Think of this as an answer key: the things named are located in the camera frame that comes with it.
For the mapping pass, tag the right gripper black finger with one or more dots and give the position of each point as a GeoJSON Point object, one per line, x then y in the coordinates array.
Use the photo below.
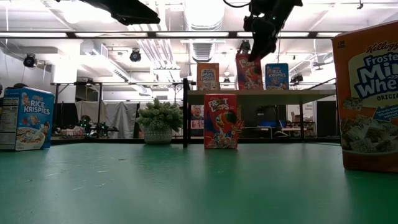
{"type": "Point", "coordinates": [262, 40]}

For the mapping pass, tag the red Froot Loops cereal box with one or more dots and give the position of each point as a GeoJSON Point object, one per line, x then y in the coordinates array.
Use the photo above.
{"type": "Point", "coordinates": [220, 121]}
{"type": "Point", "coordinates": [248, 74]}

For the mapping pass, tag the blue Rice Krispies cereal box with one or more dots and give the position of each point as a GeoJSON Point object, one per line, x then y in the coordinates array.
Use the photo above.
{"type": "Point", "coordinates": [34, 118]}
{"type": "Point", "coordinates": [276, 76]}

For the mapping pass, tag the orange Mini-Wheats cereal box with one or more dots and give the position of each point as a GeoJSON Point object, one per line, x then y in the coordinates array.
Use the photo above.
{"type": "Point", "coordinates": [207, 76]}
{"type": "Point", "coordinates": [370, 109]}

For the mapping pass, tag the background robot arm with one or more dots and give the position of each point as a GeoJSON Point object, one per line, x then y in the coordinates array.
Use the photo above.
{"type": "Point", "coordinates": [93, 128]}

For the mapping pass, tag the wooden shelf with black legs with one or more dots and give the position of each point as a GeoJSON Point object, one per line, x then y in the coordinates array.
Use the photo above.
{"type": "Point", "coordinates": [280, 96]}

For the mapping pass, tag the black ceiling spotlight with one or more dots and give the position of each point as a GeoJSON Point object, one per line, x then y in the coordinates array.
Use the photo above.
{"type": "Point", "coordinates": [30, 60]}
{"type": "Point", "coordinates": [135, 56]}

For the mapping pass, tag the background computer monitor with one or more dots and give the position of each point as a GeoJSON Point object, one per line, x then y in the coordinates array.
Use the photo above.
{"type": "Point", "coordinates": [269, 119]}

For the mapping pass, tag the orange mandala tapestry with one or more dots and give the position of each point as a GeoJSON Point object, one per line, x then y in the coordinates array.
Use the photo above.
{"type": "Point", "coordinates": [240, 118]}

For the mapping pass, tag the white printed poster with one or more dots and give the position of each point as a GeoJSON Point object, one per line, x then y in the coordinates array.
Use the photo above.
{"type": "Point", "coordinates": [197, 116]}

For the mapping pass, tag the black partition panel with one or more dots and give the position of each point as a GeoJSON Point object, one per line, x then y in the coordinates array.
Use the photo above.
{"type": "Point", "coordinates": [326, 118]}
{"type": "Point", "coordinates": [65, 118]}

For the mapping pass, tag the gray draped cloth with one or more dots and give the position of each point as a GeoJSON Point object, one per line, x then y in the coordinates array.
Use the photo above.
{"type": "Point", "coordinates": [115, 118]}

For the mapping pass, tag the small green potted plant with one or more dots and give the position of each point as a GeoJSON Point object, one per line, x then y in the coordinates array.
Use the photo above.
{"type": "Point", "coordinates": [158, 118]}

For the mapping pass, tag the person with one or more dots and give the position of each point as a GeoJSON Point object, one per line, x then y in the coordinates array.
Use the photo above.
{"type": "Point", "coordinates": [20, 85]}

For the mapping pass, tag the green table mat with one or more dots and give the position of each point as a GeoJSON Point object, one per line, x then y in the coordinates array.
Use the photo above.
{"type": "Point", "coordinates": [186, 186]}

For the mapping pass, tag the black background workstation frame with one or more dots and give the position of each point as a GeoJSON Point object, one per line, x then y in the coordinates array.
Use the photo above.
{"type": "Point", "coordinates": [77, 84]}

